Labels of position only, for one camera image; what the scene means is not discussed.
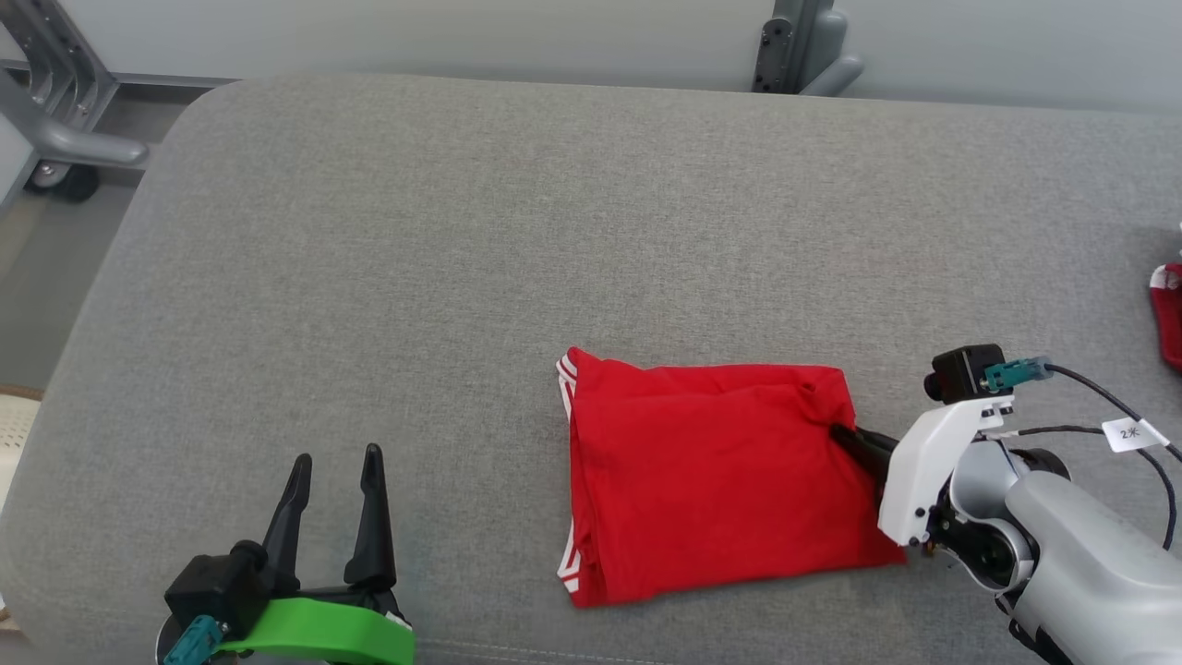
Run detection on thin black cable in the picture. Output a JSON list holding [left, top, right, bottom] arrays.
[[983, 423, 1179, 551]]

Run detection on grey metal stand post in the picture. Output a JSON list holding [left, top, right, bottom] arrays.
[[753, 0, 864, 98]]

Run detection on teal plug camera cable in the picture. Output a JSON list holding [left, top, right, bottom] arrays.
[[983, 356, 1182, 463], [162, 614, 225, 665]]

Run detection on cream perforated laundry basket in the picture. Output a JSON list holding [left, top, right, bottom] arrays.
[[0, 386, 43, 518]]

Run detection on white cable label tag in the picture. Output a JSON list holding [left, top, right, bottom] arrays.
[[1102, 416, 1170, 453]]

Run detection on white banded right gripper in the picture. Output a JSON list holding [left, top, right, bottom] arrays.
[[829, 395, 1015, 546]]

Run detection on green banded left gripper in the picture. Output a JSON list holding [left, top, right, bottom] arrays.
[[217, 443, 416, 665]]

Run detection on teal plug left camera cable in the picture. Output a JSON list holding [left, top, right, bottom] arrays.
[[162, 614, 225, 665]]

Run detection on red shorts with white stripe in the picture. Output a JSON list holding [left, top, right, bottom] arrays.
[[1150, 261, 1182, 373]]

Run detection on red Bulls 23 jersey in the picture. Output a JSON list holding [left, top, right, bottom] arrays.
[[554, 346, 911, 609]]

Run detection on teal plug right camera cable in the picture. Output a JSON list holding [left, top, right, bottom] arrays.
[[983, 356, 1182, 463]]

